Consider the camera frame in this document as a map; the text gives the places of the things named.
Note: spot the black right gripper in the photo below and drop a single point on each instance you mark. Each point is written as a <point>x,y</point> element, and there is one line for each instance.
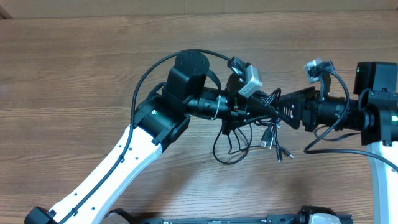
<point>303,109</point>

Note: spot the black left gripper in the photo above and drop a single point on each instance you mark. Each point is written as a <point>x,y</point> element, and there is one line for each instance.
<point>240,111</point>

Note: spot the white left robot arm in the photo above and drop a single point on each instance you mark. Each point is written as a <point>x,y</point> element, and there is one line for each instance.
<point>191,89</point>

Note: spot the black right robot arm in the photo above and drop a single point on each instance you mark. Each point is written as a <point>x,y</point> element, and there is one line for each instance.
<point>373,115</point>

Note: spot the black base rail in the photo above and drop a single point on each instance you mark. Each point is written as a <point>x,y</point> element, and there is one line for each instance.
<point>306,214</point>

